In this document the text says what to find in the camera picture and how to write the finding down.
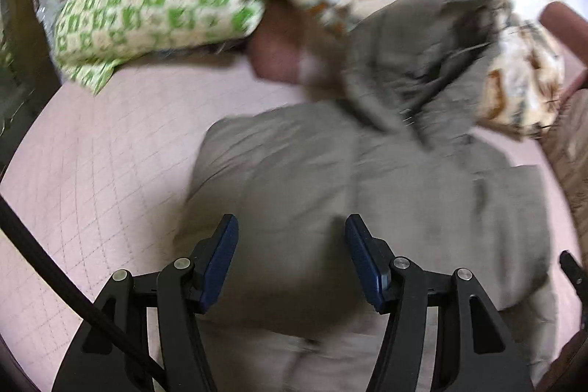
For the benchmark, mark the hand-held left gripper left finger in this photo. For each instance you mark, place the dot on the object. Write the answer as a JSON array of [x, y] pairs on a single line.
[[219, 268]]

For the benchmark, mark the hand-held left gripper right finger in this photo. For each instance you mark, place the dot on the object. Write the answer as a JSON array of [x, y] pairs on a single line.
[[365, 268]]

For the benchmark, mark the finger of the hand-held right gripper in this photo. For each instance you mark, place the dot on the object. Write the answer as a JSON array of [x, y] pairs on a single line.
[[574, 270]]

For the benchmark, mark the grey quilted jacket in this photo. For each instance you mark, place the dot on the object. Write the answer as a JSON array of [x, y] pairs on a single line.
[[298, 171]]

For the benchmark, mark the pink quilted mattress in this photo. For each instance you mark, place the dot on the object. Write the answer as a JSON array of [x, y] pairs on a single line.
[[115, 171]]

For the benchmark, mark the brown pillow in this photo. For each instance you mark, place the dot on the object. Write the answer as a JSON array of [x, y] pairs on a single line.
[[275, 47]]

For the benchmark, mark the brown striped armchair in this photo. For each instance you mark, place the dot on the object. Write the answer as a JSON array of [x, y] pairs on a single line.
[[565, 24]]

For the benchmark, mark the wooden glass cabinet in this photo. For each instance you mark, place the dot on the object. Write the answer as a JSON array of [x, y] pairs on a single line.
[[18, 52]]

